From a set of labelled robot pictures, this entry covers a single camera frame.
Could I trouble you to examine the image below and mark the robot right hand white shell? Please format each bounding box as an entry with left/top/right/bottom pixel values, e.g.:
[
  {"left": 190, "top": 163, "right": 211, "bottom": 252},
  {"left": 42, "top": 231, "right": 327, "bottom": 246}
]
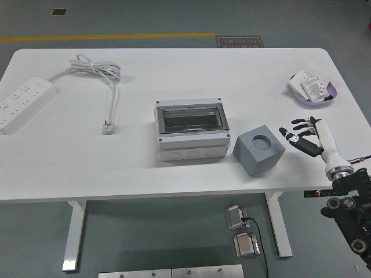
[{"left": 278, "top": 115, "right": 348, "bottom": 174}]

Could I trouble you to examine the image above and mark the transparent hinged box lid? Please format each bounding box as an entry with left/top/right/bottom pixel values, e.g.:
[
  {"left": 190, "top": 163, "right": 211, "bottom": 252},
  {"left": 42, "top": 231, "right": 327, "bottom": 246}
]
[{"left": 158, "top": 104, "right": 230, "bottom": 134}]

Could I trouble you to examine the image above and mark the purple shallow tray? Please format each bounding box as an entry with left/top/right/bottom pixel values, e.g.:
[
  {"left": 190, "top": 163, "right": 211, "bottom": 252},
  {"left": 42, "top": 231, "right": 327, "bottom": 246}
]
[{"left": 287, "top": 74, "right": 339, "bottom": 109}]

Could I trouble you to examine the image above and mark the black table control panel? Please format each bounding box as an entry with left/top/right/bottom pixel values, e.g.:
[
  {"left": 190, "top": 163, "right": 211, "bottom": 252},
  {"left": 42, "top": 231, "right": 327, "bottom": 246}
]
[{"left": 303, "top": 189, "right": 337, "bottom": 199}]

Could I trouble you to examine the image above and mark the white printed socket module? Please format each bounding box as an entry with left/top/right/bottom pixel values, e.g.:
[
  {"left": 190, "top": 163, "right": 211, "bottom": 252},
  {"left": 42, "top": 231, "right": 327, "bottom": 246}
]
[{"left": 301, "top": 75, "right": 328, "bottom": 103}]

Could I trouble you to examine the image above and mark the clear plastic bag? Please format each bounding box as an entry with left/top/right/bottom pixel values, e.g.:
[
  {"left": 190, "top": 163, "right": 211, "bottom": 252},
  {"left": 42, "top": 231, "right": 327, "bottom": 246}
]
[{"left": 306, "top": 62, "right": 333, "bottom": 85}]

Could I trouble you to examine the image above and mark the grey cube holder round hole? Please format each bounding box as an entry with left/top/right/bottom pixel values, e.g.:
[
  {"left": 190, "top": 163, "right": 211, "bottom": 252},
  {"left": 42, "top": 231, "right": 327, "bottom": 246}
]
[{"left": 232, "top": 124, "right": 287, "bottom": 177}]

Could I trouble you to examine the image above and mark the silver foot pedal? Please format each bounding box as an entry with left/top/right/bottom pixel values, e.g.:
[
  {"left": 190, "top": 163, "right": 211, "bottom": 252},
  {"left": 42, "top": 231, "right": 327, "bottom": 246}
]
[
  {"left": 233, "top": 232, "right": 261, "bottom": 259},
  {"left": 225, "top": 204, "right": 249, "bottom": 231}
]

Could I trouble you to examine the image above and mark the brown floor sign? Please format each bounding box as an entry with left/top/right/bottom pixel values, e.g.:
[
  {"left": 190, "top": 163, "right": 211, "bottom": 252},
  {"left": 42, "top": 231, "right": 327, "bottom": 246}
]
[{"left": 216, "top": 36, "right": 265, "bottom": 49}]

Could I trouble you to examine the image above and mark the yellow floor tape line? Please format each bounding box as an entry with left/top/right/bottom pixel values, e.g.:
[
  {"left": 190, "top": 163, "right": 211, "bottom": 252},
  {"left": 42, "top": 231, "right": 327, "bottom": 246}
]
[{"left": 0, "top": 32, "right": 217, "bottom": 43}]

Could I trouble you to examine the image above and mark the white power strip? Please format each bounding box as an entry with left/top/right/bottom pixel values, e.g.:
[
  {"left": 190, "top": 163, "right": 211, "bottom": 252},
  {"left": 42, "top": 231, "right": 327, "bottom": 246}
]
[{"left": 0, "top": 76, "right": 56, "bottom": 136}]

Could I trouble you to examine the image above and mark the plain white switch plate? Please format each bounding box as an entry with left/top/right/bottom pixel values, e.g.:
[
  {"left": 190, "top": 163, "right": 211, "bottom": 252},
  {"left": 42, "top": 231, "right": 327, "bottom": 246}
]
[{"left": 290, "top": 70, "right": 311, "bottom": 97}]

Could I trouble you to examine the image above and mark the black floor cable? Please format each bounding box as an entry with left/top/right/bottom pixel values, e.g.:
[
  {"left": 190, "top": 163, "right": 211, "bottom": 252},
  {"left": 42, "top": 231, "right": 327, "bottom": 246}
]
[{"left": 242, "top": 217, "right": 270, "bottom": 278}]

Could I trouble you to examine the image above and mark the grey electrical enclosure box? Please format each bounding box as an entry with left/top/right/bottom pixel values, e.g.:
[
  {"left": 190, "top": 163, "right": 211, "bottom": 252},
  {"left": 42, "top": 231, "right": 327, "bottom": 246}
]
[{"left": 155, "top": 97, "right": 231, "bottom": 162}]

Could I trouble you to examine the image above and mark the grey metal base plate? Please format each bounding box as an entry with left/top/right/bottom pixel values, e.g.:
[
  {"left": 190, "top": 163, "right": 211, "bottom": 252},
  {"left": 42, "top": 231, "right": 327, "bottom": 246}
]
[
  {"left": 98, "top": 269, "right": 172, "bottom": 278},
  {"left": 172, "top": 264, "right": 244, "bottom": 278}
]

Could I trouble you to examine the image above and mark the white power cord with plug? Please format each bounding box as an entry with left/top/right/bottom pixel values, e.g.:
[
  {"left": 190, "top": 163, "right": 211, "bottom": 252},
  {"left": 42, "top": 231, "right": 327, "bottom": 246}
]
[{"left": 48, "top": 54, "right": 122, "bottom": 136}]

